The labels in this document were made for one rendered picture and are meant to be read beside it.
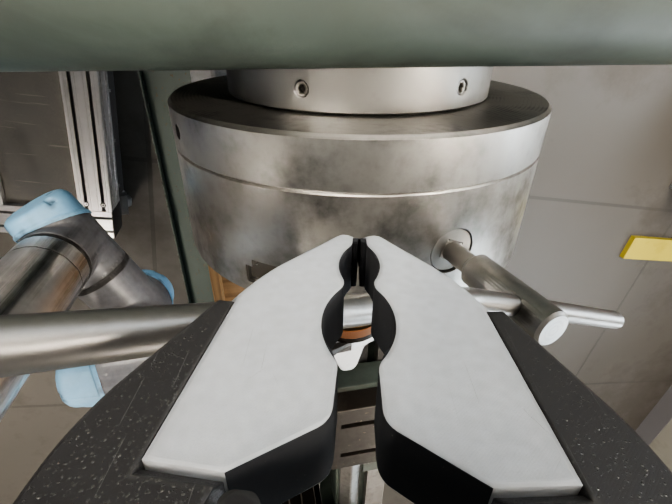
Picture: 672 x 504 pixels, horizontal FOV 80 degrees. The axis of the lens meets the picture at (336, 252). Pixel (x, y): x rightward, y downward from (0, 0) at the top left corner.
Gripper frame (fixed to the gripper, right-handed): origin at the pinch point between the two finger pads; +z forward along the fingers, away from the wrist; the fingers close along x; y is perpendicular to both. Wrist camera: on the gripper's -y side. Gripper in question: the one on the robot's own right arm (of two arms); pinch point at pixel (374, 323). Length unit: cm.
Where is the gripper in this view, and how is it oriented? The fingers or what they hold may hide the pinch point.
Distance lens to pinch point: 51.2
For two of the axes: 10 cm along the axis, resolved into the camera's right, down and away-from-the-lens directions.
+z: 9.8, -0.8, 1.7
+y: -0.2, 8.6, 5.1
